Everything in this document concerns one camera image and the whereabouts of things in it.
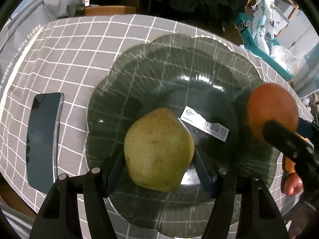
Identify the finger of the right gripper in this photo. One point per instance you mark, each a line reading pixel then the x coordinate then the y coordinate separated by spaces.
pixel 302 151
pixel 307 129

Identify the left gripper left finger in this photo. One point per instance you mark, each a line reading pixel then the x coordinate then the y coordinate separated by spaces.
pixel 58 216

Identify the white barcode label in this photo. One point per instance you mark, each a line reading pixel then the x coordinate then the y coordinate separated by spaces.
pixel 194 119

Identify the small orange tangerine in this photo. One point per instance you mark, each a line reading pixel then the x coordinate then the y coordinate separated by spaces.
pixel 289 165

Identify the large orange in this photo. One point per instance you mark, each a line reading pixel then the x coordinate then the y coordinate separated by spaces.
pixel 271 102

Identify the yellow-green pear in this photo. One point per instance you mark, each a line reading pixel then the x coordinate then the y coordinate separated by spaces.
pixel 158 149

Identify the grey crumpled jacket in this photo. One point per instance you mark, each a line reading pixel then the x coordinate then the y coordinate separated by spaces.
pixel 63 8

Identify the wooden drawer box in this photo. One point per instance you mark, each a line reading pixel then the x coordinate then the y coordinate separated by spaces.
pixel 109 10

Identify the red apple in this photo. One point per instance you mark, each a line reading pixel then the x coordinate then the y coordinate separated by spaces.
pixel 293 184

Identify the grey checked tablecloth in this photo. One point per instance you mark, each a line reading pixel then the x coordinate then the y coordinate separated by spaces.
pixel 70 56

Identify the grey fabric storage bin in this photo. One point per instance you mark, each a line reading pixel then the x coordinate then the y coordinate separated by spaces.
pixel 17 33

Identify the black smartphone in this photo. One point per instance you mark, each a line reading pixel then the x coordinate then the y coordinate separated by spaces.
pixel 42 140

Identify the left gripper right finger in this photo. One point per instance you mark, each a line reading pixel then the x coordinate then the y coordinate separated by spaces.
pixel 259 215

